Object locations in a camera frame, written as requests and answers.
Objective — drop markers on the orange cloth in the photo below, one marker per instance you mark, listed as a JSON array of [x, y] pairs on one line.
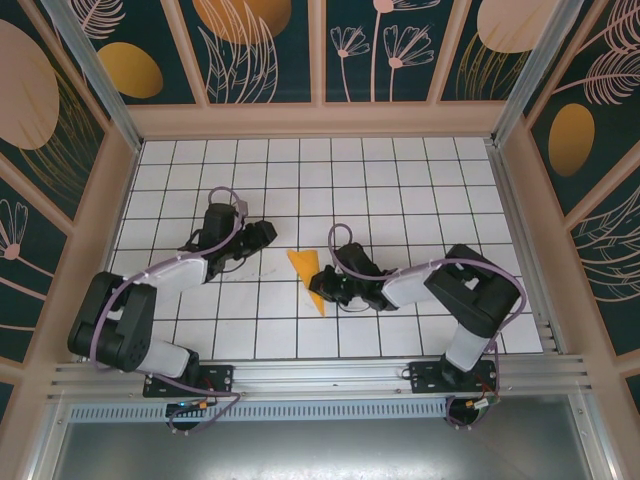
[[302, 260]]

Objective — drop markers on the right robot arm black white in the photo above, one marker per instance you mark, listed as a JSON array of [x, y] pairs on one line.
[[475, 300]]

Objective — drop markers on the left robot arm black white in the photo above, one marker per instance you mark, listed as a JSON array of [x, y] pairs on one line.
[[110, 330]]

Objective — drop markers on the grey metal sheet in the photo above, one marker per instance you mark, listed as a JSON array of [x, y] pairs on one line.
[[320, 450]]

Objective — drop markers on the small black controller board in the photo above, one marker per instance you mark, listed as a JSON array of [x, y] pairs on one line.
[[181, 409]]

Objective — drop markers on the small green controller board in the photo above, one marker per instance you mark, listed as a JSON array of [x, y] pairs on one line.
[[486, 403]]

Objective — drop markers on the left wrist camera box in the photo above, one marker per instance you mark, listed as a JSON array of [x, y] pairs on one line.
[[244, 205]]

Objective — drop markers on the aluminium mounting rail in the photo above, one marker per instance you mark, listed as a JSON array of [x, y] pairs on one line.
[[325, 372]]

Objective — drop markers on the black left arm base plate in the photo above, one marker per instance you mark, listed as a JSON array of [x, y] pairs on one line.
[[220, 377]]

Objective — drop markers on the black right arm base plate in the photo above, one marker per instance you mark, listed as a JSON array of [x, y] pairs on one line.
[[425, 377]]

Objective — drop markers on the aluminium side rail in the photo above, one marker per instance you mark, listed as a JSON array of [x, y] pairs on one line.
[[507, 190]]

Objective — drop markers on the aluminium frame post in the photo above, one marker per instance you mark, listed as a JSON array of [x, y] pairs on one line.
[[97, 75], [534, 75]]

